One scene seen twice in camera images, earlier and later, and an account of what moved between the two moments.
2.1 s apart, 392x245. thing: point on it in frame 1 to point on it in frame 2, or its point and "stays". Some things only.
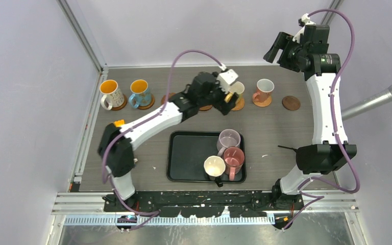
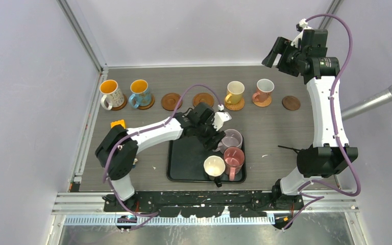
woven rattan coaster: (263, 104) stays
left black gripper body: (217, 95) to (206, 132)
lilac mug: (227, 138) stays
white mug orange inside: (113, 98) stays
